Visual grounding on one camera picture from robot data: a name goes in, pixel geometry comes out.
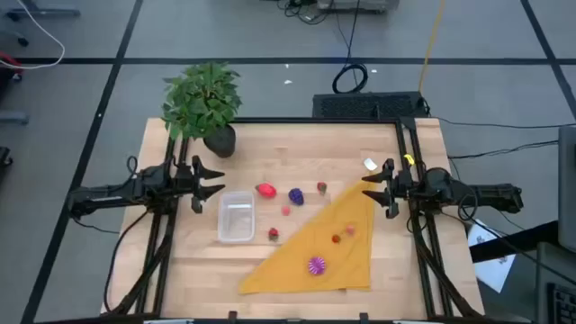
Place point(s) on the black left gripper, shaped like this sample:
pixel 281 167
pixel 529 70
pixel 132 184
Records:
pixel 184 180

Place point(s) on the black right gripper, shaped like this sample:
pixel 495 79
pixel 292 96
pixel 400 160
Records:
pixel 402 186

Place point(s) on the pink toy peach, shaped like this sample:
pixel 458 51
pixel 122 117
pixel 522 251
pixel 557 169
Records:
pixel 350 230
pixel 286 210

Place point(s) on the pink toy dragon fruit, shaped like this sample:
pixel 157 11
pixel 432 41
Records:
pixel 266 190

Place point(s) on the long-stemmed toy strawberry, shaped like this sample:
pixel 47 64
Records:
pixel 273 234

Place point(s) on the purple toy grapes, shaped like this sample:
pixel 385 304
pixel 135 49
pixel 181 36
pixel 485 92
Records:
pixel 296 196

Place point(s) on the purple white striped onion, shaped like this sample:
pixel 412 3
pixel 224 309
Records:
pixel 317 266

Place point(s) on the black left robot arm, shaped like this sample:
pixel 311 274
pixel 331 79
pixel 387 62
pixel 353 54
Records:
pixel 112 194

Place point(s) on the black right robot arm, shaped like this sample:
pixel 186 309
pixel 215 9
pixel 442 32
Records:
pixel 490 195

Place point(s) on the clear plastic tupperware container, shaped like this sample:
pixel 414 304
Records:
pixel 236 218

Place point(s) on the small red toy strawberry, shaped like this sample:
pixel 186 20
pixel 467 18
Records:
pixel 336 239

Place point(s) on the black computer case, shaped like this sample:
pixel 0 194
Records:
pixel 360 105

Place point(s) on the green potted plant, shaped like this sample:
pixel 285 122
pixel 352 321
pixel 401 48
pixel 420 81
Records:
pixel 200 99

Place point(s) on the yellow cloth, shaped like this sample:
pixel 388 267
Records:
pixel 342 270

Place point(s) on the silver aluminium bar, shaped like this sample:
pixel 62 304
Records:
pixel 168 321
pixel 411 321

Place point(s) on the white paper sheet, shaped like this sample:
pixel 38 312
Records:
pixel 492 270

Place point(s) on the black flat bar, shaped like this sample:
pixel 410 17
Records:
pixel 513 243

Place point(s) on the dark grey desk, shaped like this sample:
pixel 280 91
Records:
pixel 546 265

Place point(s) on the black keyboard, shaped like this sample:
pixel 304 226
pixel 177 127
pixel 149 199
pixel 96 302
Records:
pixel 562 306

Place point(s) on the red object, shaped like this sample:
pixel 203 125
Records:
pixel 9 63

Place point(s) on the grey stand foot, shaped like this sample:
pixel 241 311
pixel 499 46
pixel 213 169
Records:
pixel 45 12

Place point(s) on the black bracket clip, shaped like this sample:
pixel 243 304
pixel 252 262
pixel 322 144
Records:
pixel 364 317
pixel 232 317

